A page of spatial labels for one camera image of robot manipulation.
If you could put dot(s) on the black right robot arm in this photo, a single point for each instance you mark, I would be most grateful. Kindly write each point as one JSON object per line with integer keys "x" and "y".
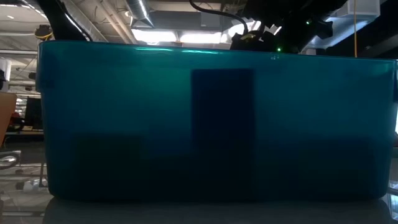
{"x": 289, "y": 12}

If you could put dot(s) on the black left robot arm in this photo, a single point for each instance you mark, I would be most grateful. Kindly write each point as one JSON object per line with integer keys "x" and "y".
{"x": 59, "y": 18}

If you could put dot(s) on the grey ceiling box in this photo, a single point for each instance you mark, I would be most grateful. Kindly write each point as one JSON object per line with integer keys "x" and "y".
{"x": 210, "y": 18}

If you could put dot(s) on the bright ceiling light panel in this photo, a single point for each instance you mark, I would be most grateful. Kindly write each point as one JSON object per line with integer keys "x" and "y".
{"x": 177, "y": 36}

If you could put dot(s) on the teal plastic tray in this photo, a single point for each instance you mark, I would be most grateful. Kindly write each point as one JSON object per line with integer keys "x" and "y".
{"x": 124, "y": 109}

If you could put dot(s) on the black monitor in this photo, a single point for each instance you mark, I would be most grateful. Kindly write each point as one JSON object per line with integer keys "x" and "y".
{"x": 33, "y": 113}

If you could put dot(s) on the red desk object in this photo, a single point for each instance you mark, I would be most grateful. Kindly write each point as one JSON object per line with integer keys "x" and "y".
{"x": 17, "y": 119}

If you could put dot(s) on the chrome chair base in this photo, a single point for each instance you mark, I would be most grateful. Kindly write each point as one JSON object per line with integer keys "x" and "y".
{"x": 7, "y": 158}

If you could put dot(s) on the white ceiling air duct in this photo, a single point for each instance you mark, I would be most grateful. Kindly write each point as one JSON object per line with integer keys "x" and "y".
{"x": 351, "y": 18}

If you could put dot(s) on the silver ventilation duct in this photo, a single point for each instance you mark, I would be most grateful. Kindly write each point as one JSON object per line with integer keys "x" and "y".
{"x": 140, "y": 11}

